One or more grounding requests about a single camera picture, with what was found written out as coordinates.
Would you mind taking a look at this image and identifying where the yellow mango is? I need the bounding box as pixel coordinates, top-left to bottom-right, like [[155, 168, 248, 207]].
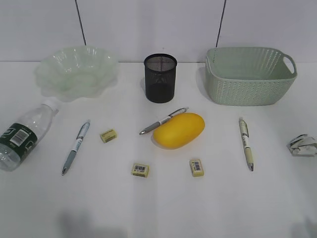
[[153, 113, 205, 149]]

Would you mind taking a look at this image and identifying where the grey white pen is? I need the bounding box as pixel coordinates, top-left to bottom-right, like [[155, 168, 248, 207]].
[[139, 107, 189, 135]]

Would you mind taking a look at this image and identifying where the grey blue pen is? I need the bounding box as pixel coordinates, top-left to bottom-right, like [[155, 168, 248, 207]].
[[61, 120, 91, 176]]

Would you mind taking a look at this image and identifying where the beige white pen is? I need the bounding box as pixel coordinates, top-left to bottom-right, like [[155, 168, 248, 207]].
[[239, 118, 254, 172]]

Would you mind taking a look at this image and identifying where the clear water bottle green label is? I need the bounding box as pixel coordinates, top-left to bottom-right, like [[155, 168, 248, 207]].
[[0, 98, 61, 172]]

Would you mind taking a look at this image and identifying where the waste paper ball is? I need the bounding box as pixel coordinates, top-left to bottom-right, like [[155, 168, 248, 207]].
[[287, 134, 317, 157]]

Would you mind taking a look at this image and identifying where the black mesh pen holder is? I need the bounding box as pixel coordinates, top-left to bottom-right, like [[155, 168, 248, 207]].
[[144, 53, 177, 104]]

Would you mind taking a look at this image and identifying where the yellow eraser upper left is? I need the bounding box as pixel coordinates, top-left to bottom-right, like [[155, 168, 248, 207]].
[[100, 129, 117, 143]]

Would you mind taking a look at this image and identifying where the yellow eraser barcode middle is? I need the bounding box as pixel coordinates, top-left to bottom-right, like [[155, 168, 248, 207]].
[[131, 163, 150, 178]]

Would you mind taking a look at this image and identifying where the yellow eraser barcode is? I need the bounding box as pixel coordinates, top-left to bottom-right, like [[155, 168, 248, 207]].
[[189, 159, 204, 177], [131, 163, 150, 178]]

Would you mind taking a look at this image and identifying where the yellow eraser barcode right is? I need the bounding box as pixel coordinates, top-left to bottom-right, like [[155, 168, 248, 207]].
[[189, 159, 204, 177]]

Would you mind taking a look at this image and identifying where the translucent green wavy plate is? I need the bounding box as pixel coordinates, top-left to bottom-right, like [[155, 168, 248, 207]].
[[34, 46, 118, 102]]

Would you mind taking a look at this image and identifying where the green plastic woven basket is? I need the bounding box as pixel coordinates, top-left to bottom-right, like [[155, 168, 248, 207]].
[[205, 47, 297, 106]]

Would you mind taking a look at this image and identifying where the black wall cable left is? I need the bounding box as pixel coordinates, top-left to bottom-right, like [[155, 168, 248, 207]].
[[74, 0, 87, 46]]

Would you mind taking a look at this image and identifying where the black wall cable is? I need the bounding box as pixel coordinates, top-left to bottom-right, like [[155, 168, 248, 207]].
[[74, 0, 87, 46], [214, 0, 227, 48]]

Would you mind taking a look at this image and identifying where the black wall cable right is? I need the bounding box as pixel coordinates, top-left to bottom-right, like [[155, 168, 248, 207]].
[[214, 0, 227, 48]]

